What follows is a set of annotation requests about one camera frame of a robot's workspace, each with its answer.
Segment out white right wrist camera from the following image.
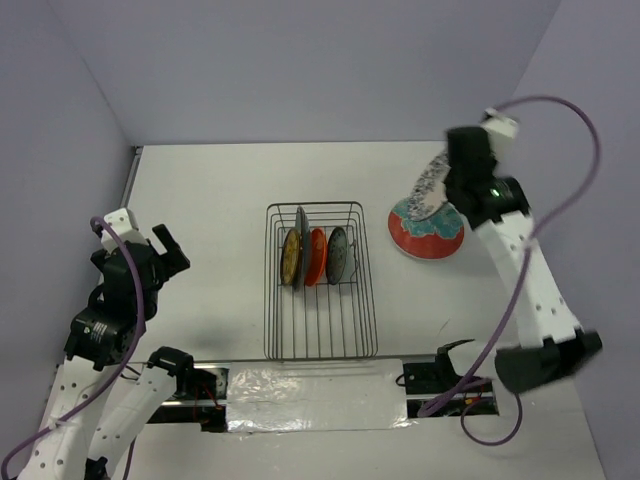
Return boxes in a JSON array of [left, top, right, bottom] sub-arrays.
[[481, 108, 519, 161]]

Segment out grey plate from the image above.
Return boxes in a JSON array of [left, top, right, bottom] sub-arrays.
[[294, 205, 311, 290]]

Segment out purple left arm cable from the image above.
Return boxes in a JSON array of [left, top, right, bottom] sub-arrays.
[[0, 214, 148, 480]]

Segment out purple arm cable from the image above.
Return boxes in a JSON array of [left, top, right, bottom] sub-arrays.
[[417, 95, 603, 446], [0, 214, 148, 480]]

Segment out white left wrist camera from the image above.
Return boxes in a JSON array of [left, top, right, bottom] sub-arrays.
[[101, 208, 145, 253]]

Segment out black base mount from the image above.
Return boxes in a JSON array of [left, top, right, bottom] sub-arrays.
[[147, 364, 229, 433], [395, 339, 498, 419]]

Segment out red teal patterned plate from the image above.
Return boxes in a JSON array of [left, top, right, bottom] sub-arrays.
[[387, 199, 465, 260]]

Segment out silver foil tape sheet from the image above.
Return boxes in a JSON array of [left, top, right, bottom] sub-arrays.
[[226, 359, 410, 433]]

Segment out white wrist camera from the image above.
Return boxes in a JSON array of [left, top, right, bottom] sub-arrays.
[[481, 108, 519, 161], [101, 208, 145, 253]]

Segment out yellow patterned plate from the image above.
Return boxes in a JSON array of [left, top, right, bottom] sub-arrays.
[[280, 228, 302, 285]]

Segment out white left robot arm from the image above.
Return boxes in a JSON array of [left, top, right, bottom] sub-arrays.
[[16, 208, 196, 479]]

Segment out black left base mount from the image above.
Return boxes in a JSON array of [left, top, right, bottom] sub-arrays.
[[147, 364, 229, 433]]

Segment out white blue floral plate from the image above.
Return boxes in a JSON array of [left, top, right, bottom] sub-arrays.
[[408, 150, 450, 221]]

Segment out grey wire dish rack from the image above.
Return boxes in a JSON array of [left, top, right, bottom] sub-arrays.
[[264, 201, 378, 361]]

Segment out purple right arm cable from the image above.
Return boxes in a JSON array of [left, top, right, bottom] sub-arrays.
[[417, 95, 603, 446]]

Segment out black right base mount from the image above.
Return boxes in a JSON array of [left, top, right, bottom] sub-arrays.
[[395, 339, 498, 419]]

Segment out orange plate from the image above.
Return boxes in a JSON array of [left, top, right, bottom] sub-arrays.
[[304, 228, 328, 287]]

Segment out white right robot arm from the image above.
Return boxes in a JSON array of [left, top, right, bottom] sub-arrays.
[[444, 126, 603, 394]]

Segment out dark speckled plate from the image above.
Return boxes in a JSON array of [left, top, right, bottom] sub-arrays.
[[325, 227, 349, 285]]

